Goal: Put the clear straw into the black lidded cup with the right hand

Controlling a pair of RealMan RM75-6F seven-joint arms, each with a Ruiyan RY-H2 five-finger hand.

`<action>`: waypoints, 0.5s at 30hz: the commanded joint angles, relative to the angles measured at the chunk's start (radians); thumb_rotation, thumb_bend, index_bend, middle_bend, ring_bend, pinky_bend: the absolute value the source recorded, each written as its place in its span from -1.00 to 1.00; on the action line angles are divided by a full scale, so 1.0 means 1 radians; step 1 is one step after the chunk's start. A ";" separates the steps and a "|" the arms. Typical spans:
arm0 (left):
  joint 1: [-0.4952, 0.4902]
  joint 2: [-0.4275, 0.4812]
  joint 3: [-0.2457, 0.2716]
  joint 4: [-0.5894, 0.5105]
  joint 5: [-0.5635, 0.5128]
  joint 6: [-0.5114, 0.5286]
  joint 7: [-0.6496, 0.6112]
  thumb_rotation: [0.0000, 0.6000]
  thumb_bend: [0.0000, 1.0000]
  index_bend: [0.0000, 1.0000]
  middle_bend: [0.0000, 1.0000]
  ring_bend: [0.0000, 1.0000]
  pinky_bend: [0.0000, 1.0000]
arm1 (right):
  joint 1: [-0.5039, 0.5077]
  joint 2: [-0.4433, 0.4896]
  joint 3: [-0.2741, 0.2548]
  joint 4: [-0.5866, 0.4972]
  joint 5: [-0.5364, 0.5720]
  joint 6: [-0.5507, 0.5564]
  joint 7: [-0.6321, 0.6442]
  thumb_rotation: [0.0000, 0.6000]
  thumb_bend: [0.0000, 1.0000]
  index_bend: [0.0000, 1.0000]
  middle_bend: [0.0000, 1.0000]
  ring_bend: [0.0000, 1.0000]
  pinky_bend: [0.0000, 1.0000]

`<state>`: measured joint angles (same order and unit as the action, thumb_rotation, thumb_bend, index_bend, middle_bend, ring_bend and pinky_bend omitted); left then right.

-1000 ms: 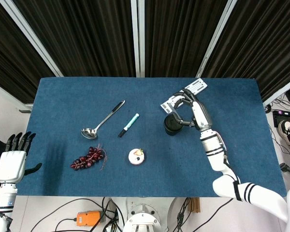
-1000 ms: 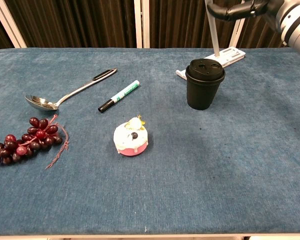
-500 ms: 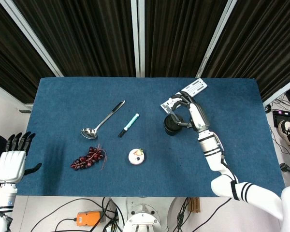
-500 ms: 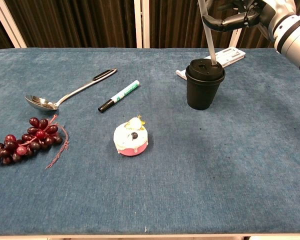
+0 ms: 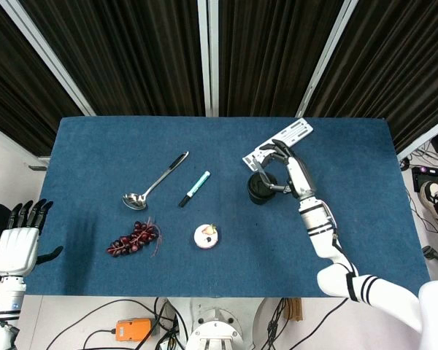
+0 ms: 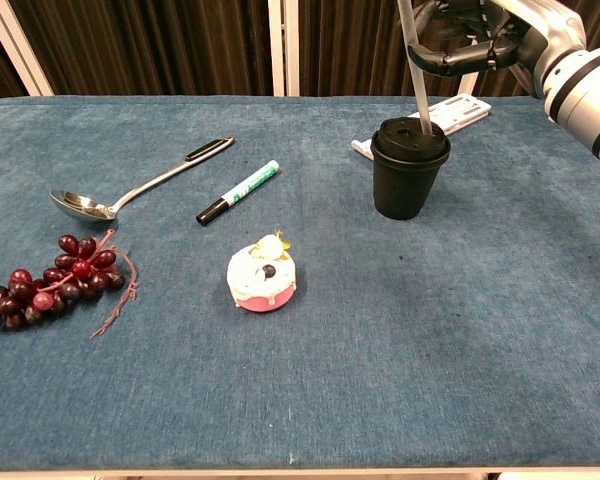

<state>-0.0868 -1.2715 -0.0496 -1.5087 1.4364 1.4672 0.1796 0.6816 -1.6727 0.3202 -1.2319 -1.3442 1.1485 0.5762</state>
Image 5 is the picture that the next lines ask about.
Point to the white slanted frame post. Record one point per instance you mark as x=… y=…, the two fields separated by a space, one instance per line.
x=326 y=58
x=47 y=54
x=423 y=136

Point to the white black sneaker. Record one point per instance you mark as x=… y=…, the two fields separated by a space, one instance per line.
x=432 y=198

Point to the dark red grape bunch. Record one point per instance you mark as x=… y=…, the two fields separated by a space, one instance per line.
x=131 y=240

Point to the stainless steel ladle black grip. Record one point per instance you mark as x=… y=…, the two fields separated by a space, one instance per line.
x=133 y=201

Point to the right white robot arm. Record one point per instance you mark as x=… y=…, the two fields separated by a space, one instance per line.
x=321 y=233

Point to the black stand foot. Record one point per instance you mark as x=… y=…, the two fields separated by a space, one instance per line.
x=436 y=254

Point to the blue fabric table cloth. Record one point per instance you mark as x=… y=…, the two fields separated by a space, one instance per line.
x=241 y=270

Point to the orange box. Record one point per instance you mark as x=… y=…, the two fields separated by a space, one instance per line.
x=133 y=329

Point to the black paper cup with lid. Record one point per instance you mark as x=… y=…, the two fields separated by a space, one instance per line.
x=257 y=195

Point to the small pink white cake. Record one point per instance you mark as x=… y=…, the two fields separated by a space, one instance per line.
x=207 y=238

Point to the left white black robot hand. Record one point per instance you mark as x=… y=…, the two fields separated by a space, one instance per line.
x=16 y=251

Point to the dark pleated curtain panel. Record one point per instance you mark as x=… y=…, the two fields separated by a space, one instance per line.
x=18 y=91
x=394 y=62
x=270 y=54
x=131 y=54

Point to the white green marker black cap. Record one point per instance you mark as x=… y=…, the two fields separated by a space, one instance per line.
x=197 y=186

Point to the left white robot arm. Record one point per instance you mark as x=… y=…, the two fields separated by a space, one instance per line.
x=5 y=295

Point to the white upright double frame post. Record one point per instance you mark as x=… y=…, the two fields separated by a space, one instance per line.
x=208 y=58

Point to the brown wooden block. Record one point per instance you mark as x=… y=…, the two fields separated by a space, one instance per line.
x=295 y=310

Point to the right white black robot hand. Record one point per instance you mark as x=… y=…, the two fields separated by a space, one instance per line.
x=299 y=175

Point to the white robot torso base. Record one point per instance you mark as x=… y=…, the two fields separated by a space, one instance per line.
x=213 y=328

